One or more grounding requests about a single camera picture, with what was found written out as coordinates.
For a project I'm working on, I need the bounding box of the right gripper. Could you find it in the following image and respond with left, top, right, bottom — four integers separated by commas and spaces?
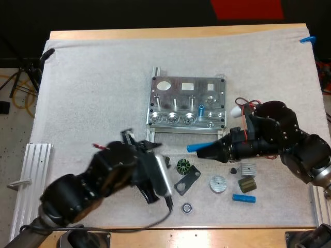
196, 126, 262, 163

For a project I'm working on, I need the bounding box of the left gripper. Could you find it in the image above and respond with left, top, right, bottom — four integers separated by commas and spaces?
121, 128, 163, 205

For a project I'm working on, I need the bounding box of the grey ribbed disc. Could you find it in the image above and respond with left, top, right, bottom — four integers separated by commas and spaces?
208, 175, 228, 194

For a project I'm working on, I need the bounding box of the white ribbed block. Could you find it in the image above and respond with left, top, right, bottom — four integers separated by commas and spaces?
240, 162, 258, 178

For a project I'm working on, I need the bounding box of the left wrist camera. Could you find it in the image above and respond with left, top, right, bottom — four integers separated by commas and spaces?
153, 153, 174, 197

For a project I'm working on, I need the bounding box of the dark green ribbed ring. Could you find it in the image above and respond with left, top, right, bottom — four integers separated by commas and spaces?
176, 159, 191, 176

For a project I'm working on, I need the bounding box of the flat black bracket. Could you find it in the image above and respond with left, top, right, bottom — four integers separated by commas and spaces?
173, 165, 202, 196

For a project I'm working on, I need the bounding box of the black camera cable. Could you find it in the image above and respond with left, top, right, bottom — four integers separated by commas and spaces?
22, 196, 174, 232

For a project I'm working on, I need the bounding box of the metal plate on aluminium frame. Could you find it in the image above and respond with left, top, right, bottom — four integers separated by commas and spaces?
145, 66, 228, 143

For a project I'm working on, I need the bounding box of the ribbed aluminium rail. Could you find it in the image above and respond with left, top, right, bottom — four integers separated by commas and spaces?
10, 143, 54, 241

